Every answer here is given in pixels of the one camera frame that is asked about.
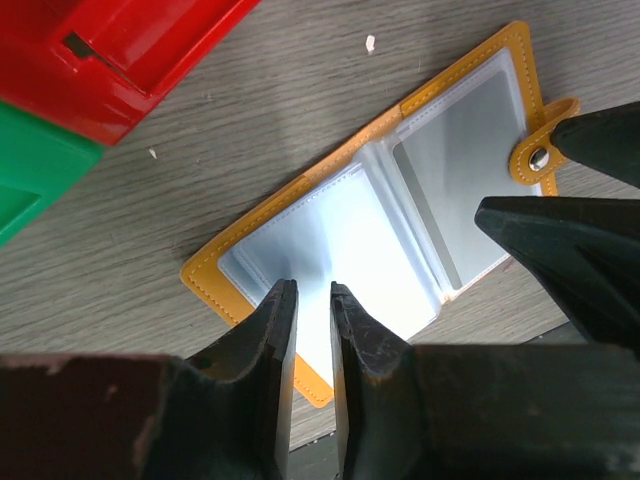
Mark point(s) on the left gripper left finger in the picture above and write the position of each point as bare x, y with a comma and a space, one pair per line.
224, 413

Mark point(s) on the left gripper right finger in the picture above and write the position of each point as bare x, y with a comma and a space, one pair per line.
430, 411

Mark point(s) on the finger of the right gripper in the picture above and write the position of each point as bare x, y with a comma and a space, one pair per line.
606, 141
583, 251

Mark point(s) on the yellow leather card holder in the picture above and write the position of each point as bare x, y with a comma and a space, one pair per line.
351, 219

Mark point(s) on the green plastic bin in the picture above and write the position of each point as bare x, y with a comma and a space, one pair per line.
40, 162

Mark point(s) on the red plastic bin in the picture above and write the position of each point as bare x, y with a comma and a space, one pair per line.
98, 68

